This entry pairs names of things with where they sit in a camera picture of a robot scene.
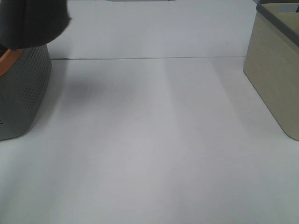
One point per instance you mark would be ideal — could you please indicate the dark navy blue towel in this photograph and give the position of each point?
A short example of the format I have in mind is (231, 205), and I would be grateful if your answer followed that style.
(32, 23)

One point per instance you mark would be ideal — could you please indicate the grey perforated basket orange rim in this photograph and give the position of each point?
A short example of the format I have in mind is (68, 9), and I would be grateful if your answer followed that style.
(24, 77)

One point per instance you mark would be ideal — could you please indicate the beige bin grey rim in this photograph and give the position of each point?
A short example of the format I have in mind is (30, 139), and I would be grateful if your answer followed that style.
(272, 61)

